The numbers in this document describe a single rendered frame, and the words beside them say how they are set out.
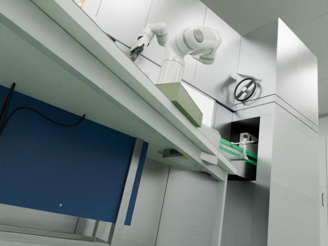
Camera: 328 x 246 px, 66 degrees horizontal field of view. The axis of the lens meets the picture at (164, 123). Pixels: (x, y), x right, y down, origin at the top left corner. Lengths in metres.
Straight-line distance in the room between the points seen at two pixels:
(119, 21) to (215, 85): 0.91
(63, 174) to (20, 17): 0.67
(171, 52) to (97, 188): 0.64
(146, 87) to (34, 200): 0.59
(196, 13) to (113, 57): 1.71
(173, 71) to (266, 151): 1.11
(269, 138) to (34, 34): 1.67
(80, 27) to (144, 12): 1.36
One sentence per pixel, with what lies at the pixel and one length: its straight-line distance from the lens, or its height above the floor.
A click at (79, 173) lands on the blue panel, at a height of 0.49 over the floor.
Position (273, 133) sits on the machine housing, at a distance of 1.95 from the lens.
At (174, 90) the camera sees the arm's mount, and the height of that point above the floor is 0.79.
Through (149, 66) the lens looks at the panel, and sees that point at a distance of 1.70.
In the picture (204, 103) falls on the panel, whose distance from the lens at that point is 1.96.
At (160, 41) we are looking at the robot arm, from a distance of 1.62.
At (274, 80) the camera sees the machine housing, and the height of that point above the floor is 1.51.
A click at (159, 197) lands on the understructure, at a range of 1.64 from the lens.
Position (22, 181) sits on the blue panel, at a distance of 1.05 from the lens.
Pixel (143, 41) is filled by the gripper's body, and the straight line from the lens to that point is 1.52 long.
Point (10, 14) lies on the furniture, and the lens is 0.55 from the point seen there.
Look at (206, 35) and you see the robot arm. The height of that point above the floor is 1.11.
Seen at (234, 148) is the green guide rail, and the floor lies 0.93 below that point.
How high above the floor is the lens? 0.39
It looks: 20 degrees up
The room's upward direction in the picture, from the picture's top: 12 degrees clockwise
